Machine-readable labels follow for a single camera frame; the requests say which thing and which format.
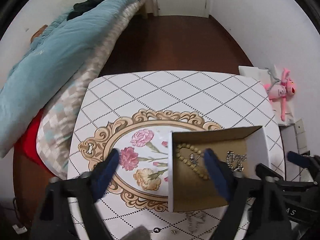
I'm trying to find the red blanket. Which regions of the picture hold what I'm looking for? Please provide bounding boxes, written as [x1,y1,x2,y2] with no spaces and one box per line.
[14,109,54,176]

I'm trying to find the pink panther plush toy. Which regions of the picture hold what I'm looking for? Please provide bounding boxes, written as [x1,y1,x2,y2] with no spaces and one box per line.
[264,68,296,121]

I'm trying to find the white wall sockets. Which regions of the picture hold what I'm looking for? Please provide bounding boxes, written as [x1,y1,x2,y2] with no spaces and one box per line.
[294,119,308,154]

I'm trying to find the wooden bead bracelet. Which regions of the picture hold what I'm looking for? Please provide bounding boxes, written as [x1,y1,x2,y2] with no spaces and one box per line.
[175,143,211,181]

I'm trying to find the black clothing on bed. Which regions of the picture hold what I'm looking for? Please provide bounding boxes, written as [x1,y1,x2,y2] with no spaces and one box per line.
[67,0,105,20]

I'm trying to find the white cardboard box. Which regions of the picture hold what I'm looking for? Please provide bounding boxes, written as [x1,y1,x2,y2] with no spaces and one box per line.
[168,126,271,212]

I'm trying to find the silver chain bracelet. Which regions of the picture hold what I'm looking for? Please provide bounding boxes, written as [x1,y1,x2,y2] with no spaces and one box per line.
[226,151,248,172]

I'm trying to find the white patterned tablecloth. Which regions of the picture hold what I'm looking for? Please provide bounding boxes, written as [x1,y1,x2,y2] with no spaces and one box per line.
[67,71,285,239]

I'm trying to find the light blue duvet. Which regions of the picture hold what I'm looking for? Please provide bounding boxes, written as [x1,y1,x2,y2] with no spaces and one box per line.
[1,0,137,157]

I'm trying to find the checkered bed sheet mattress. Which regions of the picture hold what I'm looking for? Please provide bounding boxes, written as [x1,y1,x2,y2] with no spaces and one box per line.
[36,0,146,179]

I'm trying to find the silver pendant necklace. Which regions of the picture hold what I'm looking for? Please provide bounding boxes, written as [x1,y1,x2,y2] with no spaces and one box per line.
[185,211,208,234]

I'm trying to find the brown plush toy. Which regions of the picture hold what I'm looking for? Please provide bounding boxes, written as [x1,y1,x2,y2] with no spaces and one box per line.
[30,24,48,43]

